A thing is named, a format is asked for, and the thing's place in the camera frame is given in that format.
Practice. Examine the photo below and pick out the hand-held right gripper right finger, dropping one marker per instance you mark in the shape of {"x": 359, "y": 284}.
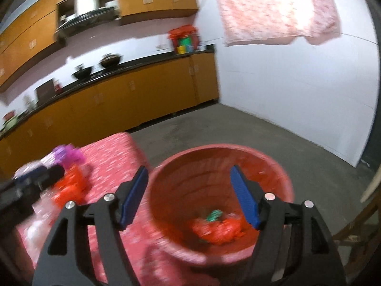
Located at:
{"x": 244, "y": 199}

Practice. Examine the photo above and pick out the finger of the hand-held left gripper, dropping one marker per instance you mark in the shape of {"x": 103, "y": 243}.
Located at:
{"x": 53, "y": 172}

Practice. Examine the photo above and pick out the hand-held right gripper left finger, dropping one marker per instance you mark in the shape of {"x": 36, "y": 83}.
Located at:
{"x": 134, "y": 196}

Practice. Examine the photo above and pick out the clear plastic bag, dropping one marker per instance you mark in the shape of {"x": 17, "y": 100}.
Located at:
{"x": 29, "y": 166}

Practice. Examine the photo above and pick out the red plastic basin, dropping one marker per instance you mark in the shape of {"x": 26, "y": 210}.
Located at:
{"x": 184, "y": 184}

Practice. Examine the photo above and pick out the purple plastic bag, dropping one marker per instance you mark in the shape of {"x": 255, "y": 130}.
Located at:
{"x": 67, "y": 154}

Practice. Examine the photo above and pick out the green wrapper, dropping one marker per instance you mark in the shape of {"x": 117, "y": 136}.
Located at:
{"x": 214, "y": 215}

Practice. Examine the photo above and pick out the red floral tablecloth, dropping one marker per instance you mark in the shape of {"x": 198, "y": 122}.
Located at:
{"x": 113, "y": 161}

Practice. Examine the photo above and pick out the green bowl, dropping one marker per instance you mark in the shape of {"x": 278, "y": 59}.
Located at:
{"x": 11, "y": 122}

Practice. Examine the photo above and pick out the red bowl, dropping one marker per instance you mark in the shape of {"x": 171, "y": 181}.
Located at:
{"x": 9, "y": 115}

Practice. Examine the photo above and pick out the clear glass jar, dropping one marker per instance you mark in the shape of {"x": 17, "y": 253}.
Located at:
{"x": 29, "y": 101}

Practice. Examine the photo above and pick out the dark brown cutting board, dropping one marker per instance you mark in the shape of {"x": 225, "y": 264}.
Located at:
{"x": 44, "y": 92}

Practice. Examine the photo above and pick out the red bottle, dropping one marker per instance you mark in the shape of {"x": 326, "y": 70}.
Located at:
{"x": 58, "y": 88}

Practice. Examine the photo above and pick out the orange wooden base cabinets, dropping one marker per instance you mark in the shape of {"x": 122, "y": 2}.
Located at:
{"x": 119, "y": 95}

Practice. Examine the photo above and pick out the wooden chair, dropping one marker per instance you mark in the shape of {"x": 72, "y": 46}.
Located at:
{"x": 357, "y": 223}

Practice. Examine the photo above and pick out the black wok with lid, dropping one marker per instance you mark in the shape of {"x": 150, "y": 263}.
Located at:
{"x": 110, "y": 61}

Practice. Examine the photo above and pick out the black kitchen countertop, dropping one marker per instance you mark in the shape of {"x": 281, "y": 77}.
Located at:
{"x": 143, "y": 61}

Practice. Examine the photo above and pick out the yellow container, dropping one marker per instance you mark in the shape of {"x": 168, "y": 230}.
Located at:
{"x": 180, "y": 50}

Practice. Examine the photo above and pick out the steel range hood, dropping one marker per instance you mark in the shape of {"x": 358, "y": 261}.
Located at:
{"x": 86, "y": 18}

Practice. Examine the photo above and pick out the green container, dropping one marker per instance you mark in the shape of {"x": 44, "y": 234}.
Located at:
{"x": 184, "y": 41}

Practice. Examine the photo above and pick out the red plastic bag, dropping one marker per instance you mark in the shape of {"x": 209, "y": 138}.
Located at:
{"x": 181, "y": 32}

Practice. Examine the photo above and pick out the large steel pot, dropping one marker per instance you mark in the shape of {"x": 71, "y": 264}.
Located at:
{"x": 86, "y": 3}

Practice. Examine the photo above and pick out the pink floral hanging cloth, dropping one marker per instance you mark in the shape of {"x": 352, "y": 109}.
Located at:
{"x": 268, "y": 6}

